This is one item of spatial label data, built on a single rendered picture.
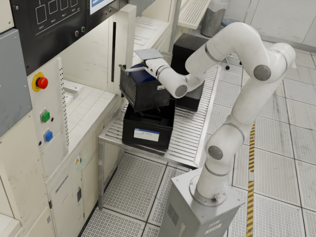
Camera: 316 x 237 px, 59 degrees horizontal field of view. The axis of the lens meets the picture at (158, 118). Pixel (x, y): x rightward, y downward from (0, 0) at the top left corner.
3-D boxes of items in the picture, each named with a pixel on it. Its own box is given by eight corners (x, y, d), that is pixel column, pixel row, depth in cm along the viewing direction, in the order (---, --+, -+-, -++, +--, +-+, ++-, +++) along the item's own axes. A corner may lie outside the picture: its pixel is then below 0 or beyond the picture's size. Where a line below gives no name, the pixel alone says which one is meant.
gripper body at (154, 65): (153, 82, 130) (143, 70, 137) (172, 78, 134) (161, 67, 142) (155, 67, 125) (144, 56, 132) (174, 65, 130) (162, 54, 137)
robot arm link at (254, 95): (206, 145, 122) (223, 128, 132) (229, 161, 118) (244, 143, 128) (259, 43, 88) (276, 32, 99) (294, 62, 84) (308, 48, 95)
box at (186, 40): (201, 82, 224) (209, 54, 209) (168, 72, 230) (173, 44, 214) (208, 67, 246) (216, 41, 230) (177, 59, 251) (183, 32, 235)
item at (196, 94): (196, 112, 193) (201, 96, 184) (156, 100, 196) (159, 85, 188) (202, 90, 215) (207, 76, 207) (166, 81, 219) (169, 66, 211)
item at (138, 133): (121, 141, 160) (122, 119, 149) (130, 113, 182) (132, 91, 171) (168, 150, 160) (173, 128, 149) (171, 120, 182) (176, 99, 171)
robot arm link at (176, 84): (178, 69, 129) (162, 67, 124) (193, 83, 121) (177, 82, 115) (171, 84, 133) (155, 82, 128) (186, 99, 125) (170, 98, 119)
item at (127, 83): (130, 119, 146) (135, 66, 127) (116, 98, 160) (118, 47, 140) (169, 110, 157) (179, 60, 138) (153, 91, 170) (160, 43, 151)
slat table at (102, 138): (174, 236, 200) (198, 167, 153) (98, 209, 208) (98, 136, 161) (202, 128, 300) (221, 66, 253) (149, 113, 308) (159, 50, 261)
